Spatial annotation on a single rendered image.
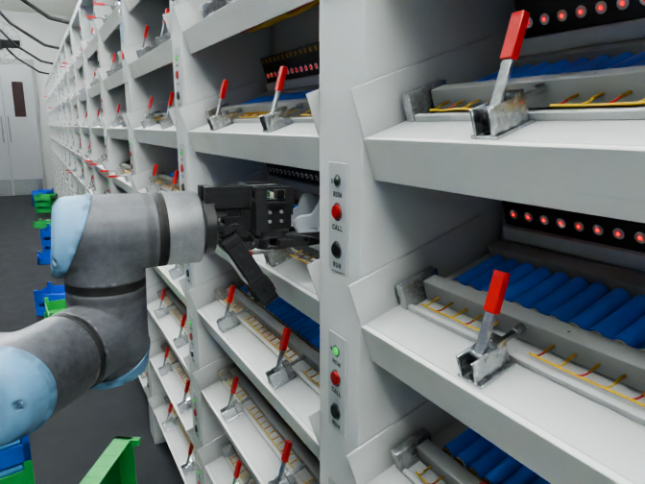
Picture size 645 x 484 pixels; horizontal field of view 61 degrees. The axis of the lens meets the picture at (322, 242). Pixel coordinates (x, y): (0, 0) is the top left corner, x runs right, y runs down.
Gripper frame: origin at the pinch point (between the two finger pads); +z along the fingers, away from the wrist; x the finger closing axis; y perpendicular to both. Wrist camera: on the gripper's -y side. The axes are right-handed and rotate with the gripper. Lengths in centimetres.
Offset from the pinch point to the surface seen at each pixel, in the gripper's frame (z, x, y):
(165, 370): -6, 104, -64
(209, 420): -6, 50, -54
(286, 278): -7.7, 0.9, -6.2
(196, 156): -7, 51, 8
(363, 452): -7.2, -19.8, -21.6
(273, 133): -8.3, 4.4, 13.6
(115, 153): -7, 191, 2
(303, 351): -1.3, 8.2, -21.3
